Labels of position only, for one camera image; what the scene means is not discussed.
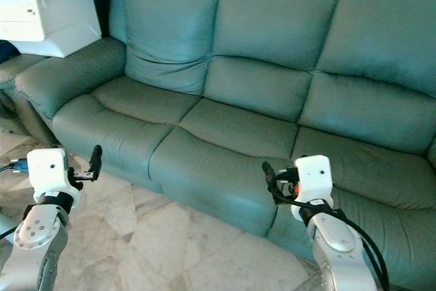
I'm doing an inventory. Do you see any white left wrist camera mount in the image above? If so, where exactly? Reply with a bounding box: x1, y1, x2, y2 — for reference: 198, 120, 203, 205
26, 148, 76, 200

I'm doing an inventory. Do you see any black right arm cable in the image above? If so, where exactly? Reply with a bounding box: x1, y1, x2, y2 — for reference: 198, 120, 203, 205
272, 177, 390, 291

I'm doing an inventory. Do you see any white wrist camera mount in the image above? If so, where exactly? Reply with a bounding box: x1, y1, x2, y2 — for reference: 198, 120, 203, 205
26, 148, 76, 200
293, 155, 334, 220

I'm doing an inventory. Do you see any dark blue item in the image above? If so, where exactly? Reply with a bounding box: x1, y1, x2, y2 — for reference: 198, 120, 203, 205
0, 40, 20, 63

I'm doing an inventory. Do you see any green leather three-seat sofa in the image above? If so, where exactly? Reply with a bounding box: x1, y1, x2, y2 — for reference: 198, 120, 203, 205
14, 0, 436, 291

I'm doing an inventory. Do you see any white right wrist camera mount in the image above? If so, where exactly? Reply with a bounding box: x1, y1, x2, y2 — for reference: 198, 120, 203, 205
293, 155, 334, 220

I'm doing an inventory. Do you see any white plastic box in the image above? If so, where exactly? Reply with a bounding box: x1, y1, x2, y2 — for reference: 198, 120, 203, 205
0, 0, 103, 59

